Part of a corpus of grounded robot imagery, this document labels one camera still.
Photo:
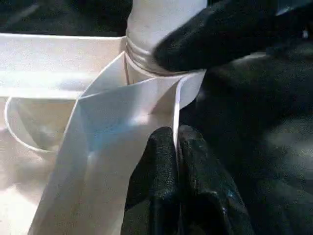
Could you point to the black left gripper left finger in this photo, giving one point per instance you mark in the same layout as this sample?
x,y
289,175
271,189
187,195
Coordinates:
x,y
154,186

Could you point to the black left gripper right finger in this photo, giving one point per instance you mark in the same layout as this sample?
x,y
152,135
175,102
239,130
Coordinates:
x,y
210,195

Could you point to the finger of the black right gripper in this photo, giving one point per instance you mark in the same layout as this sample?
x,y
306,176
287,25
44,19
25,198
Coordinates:
x,y
200,44

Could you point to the white plastic table leg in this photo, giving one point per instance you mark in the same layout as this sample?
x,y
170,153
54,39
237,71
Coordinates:
x,y
156,29

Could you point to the white plastic table top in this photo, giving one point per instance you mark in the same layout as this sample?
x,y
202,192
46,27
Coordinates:
x,y
61,110

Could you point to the black work surface mat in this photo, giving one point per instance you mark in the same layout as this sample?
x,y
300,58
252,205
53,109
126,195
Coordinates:
x,y
256,122

